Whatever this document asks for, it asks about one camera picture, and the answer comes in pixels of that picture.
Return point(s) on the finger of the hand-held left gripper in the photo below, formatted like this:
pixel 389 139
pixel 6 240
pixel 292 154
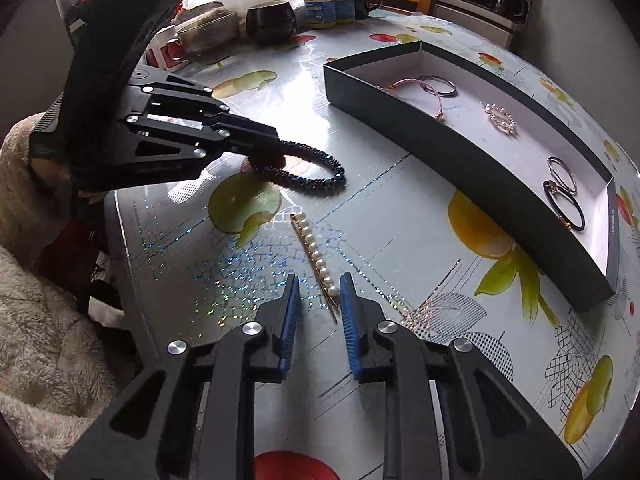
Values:
pixel 200 105
pixel 210 150

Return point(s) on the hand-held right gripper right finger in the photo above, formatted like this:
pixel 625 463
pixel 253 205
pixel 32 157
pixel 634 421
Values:
pixel 350 320

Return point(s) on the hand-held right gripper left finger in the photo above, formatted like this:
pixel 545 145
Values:
pixel 290 310

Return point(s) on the pearl hair pin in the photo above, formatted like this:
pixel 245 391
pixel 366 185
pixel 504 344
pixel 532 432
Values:
pixel 312 247

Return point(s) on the black cardboard box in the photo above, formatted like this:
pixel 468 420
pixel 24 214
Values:
pixel 475 160

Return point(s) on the thin grey bangle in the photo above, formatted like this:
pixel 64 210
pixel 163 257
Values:
pixel 452 87

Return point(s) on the person's left forearm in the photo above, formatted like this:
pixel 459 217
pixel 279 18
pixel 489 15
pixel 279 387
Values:
pixel 20 185

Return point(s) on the red and white mug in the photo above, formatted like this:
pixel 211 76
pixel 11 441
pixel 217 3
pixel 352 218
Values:
pixel 167 52

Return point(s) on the black bowl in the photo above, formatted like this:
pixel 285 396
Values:
pixel 270 22

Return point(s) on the yellow lid plastic container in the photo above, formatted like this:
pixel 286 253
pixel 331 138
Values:
pixel 345 2
pixel 320 5

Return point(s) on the beige fluffy blanket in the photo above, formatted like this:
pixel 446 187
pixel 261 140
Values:
pixel 40 360

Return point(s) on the white cabinet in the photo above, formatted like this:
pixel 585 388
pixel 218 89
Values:
pixel 475 22

